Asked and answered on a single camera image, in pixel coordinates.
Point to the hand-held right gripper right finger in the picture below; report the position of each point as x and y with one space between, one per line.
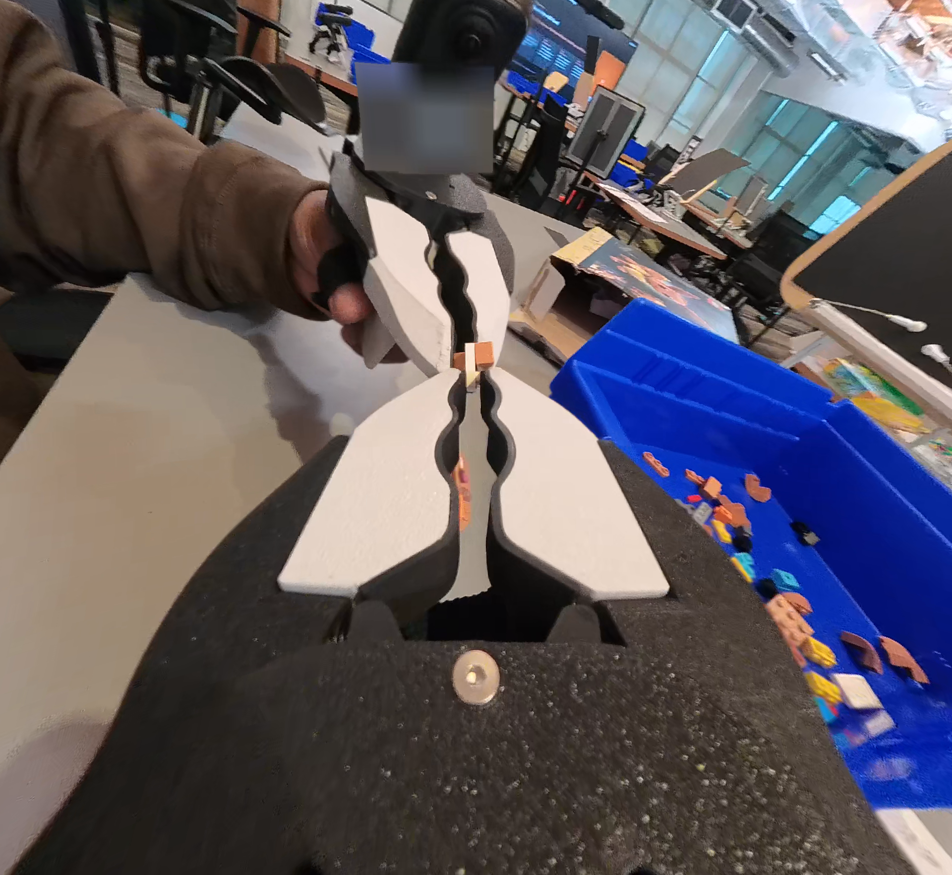
573 510

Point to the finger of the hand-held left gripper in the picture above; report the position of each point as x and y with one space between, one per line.
483 280
401 272

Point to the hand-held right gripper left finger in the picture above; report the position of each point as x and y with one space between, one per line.
379 503

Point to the brown curved brick with tile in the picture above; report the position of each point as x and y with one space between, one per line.
480 358

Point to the brown brick-built toy animal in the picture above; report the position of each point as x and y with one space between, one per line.
462 495

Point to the pile of toy bricks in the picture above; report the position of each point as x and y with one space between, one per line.
788 622

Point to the blue plastic bin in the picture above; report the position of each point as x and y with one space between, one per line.
855 458

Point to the person's left forearm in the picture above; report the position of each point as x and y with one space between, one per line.
149 205

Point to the cardboard box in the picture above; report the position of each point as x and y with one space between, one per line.
595 280

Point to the black framed grey screen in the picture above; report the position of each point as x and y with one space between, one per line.
606 131

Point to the black office chair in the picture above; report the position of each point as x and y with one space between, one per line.
223 71

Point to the black wood-edged divider panel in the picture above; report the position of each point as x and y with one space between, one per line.
892 257

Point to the large dark wall screen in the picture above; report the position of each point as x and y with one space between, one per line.
573 27

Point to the white metal frame rail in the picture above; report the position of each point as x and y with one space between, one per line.
870 354

